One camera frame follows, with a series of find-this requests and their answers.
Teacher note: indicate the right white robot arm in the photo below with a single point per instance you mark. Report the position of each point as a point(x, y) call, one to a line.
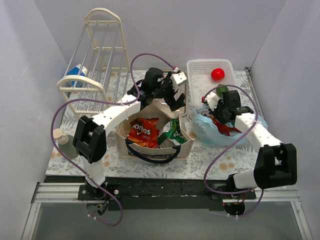
point(276, 163)

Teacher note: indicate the beige canvas tote bag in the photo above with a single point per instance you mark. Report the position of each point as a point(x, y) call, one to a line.
point(159, 155)

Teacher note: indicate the metal baking tray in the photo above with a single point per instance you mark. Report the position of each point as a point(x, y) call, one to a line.
point(184, 90)

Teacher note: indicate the green soap dispenser bottle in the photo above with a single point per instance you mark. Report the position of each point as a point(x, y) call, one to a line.
point(65, 143)

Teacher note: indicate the orange Doritos chip bag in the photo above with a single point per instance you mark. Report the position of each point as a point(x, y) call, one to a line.
point(144, 132)

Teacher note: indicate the white plastic basket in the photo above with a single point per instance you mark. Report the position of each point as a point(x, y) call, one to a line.
point(200, 80)

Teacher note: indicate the green snack bag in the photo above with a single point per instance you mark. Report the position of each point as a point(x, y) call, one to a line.
point(170, 135)

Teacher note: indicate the green lime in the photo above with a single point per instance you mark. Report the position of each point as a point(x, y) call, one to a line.
point(221, 88)

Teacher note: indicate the red tomato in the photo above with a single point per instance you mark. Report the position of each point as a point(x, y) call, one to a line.
point(217, 74)

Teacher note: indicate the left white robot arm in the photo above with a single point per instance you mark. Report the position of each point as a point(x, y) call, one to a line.
point(90, 140)

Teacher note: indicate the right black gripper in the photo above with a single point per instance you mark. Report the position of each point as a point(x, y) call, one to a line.
point(219, 113)

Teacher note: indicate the light blue plastic grocery bag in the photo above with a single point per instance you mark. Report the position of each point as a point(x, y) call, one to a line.
point(204, 128)

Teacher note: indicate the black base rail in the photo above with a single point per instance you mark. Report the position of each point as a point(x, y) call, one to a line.
point(154, 194)

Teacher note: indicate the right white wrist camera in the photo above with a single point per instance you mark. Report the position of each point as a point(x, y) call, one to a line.
point(210, 101)

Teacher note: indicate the floral table mat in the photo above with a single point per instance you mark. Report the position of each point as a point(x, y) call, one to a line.
point(237, 160)

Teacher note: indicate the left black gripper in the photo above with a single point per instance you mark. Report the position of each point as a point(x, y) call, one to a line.
point(169, 91)

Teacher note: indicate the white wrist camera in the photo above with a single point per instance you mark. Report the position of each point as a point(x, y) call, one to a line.
point(210, 101)
point(178, 79)

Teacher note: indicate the cream shoe rack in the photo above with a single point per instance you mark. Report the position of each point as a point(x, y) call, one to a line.
point(101, 48)

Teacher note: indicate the blue white carton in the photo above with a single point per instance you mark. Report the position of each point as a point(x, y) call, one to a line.
point(76, 71)

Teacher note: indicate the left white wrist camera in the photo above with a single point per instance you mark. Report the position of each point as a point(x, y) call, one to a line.
point(178, 79)

